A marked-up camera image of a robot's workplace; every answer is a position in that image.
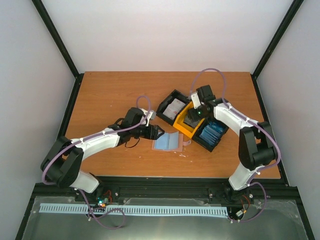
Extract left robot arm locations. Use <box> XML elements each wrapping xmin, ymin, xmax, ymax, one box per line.
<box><xmin>40</xmin><ymin>107</ymin><xmax>165</xmax><ymax>202</ymax></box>

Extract black frame post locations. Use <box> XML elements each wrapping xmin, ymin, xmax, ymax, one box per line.
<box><xmin>251</xmin><ymin>0</ymin><xmax>304</xmax><ymax>82</ymax></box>
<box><xmin>31</xmin><ymin>0</ymin><xmax>85</xmax><ymax>81</ymax></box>

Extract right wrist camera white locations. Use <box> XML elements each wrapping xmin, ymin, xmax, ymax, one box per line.
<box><xmin>190</xmin><ymin>92</ymin><xmax>201</xmax><ymax>109</ymax></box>

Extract right black frame post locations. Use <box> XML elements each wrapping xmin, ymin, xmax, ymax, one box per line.
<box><xmin>251</xmin><ymin>0</ymin><xmax>304</xmax><ymax>82</ymax></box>

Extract dark card stack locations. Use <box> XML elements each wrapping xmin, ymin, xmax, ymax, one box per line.
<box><xmin>183</xmin><ymin>115</ymin><xmax>203</xmax><ymax>129</ymax></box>

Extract pink card holder wallet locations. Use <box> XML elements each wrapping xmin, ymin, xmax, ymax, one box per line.
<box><xmin>152</xmin><ymin>132</ymin><xmax>192</xmax><ymax>152</ymax></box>

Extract small electronics board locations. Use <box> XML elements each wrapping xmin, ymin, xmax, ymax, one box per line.
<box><xmin>97</xmin><ymin>195</ymin><xmax>112</xmax><ymax>208</ymax></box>

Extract black bin left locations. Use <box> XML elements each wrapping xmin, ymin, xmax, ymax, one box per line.
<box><xmin>156</xmin><ymin>89</ymin><xmax>191</xmax><ymax>126</ymax></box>

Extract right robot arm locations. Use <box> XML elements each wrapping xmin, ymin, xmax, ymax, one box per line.
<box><xmin>188</xmin><ymin>85</ymin><xmax>281</xmax><ymax>191</ymax></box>

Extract yellow bin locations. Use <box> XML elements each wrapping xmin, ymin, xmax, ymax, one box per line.
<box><xmin>173</xmin><ymin>101</ymin><xmax>205</xmax><ymax>139</ymax></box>

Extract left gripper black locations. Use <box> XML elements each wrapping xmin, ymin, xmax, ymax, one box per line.
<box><xmin>131</xmin><ymin>124</ymin><xmax>165</xmax><ymax>140</ymax></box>

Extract left black frame post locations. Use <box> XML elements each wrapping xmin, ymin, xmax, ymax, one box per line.
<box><xmin>31</xmin><ymin>0</ymin><xmax>85</xmax><ymax>81</ymax></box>

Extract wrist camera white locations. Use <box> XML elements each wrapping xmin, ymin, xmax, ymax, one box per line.
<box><xmin>190</xmin><ymin>92</ymin><xmax>201</xmax><ymax>109</ymax></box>
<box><xmin>142</xmin><ymin>109</ymin><xmax>156</xmax><ymax>127</ymax></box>

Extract light blue cable duct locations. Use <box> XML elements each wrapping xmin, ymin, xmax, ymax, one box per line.
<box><xmin>38</xmin><ymin>203</ymin><xmax>228</xmax><ymax>218</ymax></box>

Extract white card stack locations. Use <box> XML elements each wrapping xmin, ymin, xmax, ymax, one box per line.
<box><xmin>163</xmin><ymin>98</ymin><xmax>185</xmax><ymax>120</ymax></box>

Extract black bin right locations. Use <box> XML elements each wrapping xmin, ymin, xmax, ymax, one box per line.
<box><xmin>191</xmin><ymin>118</ymin><xmax>229</xmax><ymax>152</ymax></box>

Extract grey connector plug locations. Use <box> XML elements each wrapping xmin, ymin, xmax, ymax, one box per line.
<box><xmin>235</xmin><ymin>209</ymin><xmax>247</xmax><ymax>219</ymax></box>

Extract black bin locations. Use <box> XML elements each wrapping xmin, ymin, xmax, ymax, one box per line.
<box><xmin>191</xmin><ymin>118</ymin><xmax>229</xmax><ymax>152</ymax></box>
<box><xmin>156</xmin><ymin>89</ymin><xmax>191</xmax><ymax>126</ymax></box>

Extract black aluminium rail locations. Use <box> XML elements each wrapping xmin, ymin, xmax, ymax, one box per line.
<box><xmin>33</xmin><ymin>176</ymin><xmax>300</xmax><ymax>206</ymax></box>

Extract blue card stack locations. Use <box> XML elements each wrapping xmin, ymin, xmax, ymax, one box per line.
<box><xmin>199</xmin><ymin>122</ymin><xmax>225</xmax><ymax>146</ymax></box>

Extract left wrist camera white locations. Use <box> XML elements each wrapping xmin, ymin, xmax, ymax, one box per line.
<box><xmin>142</xmin><ymin>109</ymin><xmax>156</xmax><ymax>127</ymax></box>

